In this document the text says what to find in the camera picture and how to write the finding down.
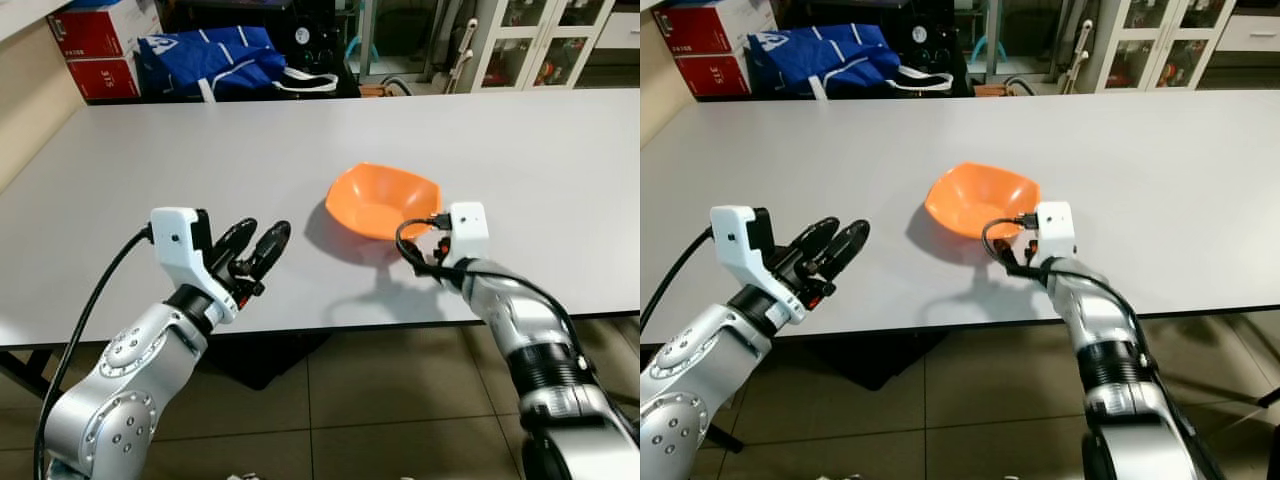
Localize orange plastic bowl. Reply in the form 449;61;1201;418
924;161;1042;241
326;162;443;242

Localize large grey table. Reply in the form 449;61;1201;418
0;88;641;401
640;88;1280;411

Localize black table base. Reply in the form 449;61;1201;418
819;330;952;392
204;330;332;392

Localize white upright vacuum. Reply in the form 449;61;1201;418
449;15;482;95
1064;17;1097;95

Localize blue white bag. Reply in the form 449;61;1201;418
135;26;291;103
748;22;902;100

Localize white glass-door cabinet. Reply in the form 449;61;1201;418
1094;0;1237;93
470;0;622;93

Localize black bag white handles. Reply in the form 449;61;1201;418
274;64;362;100
885;62;972;99

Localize small red box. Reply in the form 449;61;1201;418
675;53;752;100
65;55;143;102

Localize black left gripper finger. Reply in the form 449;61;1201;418
795;215;842;268
824;219;872;283
213;216;260;271
244;220;293;283

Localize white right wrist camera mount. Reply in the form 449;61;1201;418
440;201;491;269
1034;200;1077;264

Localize red white cardboard box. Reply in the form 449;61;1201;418
48;0;163;60
653;0;777;59

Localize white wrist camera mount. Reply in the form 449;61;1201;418
1034;200;1077;264
440;201;491;269
150;206;242;325
710;204;802;327

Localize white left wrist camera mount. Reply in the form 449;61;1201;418
710;204;802;327
150;206;242;325

